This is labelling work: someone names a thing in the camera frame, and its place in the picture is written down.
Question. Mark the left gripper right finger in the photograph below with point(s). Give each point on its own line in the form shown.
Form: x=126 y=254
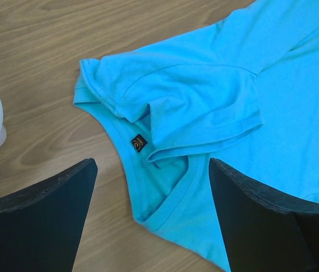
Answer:
x=263 y=229

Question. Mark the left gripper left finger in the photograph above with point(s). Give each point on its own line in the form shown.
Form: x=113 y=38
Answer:
x=42 y=224

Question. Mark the turquoise t-shirt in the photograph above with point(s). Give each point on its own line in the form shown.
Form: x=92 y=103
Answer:
x=244 y=90

